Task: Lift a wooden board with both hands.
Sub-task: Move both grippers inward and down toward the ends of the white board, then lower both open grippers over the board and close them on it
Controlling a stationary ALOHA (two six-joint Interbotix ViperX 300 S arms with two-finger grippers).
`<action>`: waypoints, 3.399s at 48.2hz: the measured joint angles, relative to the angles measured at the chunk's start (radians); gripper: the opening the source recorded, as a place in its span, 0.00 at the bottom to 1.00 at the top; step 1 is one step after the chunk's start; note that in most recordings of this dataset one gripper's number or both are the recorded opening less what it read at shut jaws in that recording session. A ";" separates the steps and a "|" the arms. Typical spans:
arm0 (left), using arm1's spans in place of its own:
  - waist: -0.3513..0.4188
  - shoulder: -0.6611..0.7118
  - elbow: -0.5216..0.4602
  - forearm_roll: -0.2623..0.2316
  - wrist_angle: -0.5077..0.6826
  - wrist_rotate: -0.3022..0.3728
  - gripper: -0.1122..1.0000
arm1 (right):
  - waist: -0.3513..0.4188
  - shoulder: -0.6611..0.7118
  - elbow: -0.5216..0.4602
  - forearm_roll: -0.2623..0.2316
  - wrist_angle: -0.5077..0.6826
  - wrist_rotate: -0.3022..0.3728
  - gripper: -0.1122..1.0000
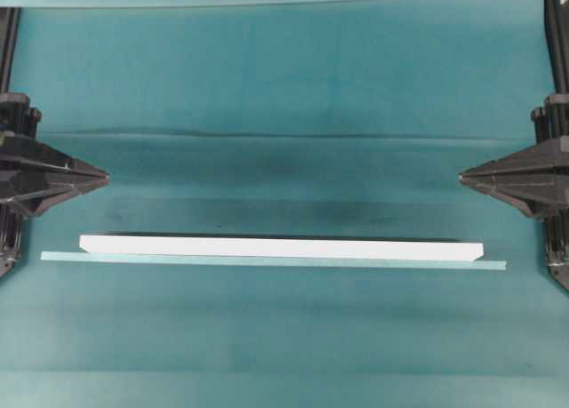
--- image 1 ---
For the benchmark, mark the white wooden board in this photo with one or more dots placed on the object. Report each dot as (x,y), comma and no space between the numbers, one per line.
(280,248)

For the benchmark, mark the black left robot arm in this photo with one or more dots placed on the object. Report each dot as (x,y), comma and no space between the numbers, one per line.
(34,176)

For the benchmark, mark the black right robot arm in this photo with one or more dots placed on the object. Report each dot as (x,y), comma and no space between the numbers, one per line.
(534,180)

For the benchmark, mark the teal table cloth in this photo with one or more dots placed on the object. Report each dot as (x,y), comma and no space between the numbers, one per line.
(334,119)

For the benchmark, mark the light teal tape strip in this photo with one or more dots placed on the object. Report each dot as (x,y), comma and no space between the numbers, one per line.
(478,265)

